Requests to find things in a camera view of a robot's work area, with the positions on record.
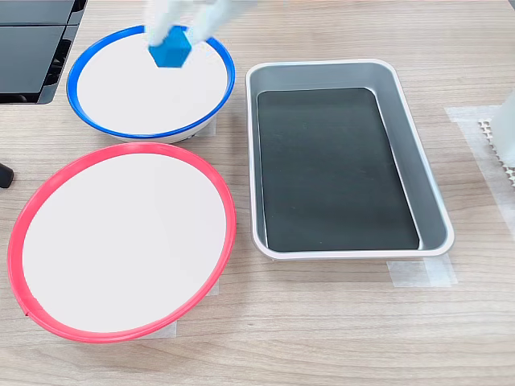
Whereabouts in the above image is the clear tape strip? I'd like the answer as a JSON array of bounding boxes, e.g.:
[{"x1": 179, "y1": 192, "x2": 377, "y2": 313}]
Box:
[
  {"x1": 385, "y1": 260, "x2": 426, "y2": 289},
  {"x1": 423, "y1": 256, "x2": 459, "y2": 288}
]

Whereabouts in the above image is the small black rounded object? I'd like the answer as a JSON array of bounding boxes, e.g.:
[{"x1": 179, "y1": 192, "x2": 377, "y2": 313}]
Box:
[{"x1": 0, "y1": 162, "x2": 15, "y2": 189}]

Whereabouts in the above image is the black glossy device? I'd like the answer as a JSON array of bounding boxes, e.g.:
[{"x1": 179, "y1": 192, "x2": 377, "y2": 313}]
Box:
[{"x1": 0, "y1": 0, "x2": 89, "y2": 106}]

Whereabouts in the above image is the red-rimmed white plate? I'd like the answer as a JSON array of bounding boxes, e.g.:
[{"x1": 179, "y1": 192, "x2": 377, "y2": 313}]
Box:
[{"x1": 6, "y1": 141, "x2": 237, "y2": 344}]

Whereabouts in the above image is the blue cube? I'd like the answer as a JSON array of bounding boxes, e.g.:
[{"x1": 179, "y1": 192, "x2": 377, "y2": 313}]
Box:
[{"x1": 147, "y1": 25, "x2": 192, "y2": 69}]

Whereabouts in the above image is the pale perforated plate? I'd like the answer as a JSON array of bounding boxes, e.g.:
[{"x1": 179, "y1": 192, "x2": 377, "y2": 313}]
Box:
[{"x1": 476, "y1": 117, "x2": 515, "y2": 188}]

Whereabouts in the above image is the steel tray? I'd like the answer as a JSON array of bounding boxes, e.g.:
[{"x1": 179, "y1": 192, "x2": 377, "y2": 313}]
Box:
[{"x1": 245, "y1": 59, "x2": 455, "y2": 261}]

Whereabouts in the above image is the wide clear tape sheet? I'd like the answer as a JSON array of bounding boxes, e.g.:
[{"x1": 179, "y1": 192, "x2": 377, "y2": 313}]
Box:
[{"x1": 444, "y1": 105, "x2": 515, "y2": 242}]

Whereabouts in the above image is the blue-rimmed white plate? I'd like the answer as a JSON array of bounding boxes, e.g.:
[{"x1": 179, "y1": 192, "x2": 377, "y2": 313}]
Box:
[{"x1": 65, "y1": 23, "x2": 237, "y2": 144}]

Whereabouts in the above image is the black tray mat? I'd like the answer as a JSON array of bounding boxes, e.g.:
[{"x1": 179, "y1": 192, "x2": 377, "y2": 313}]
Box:
[{"x1": 256, "y1": 87, "x2": 422, "y2": 253}]

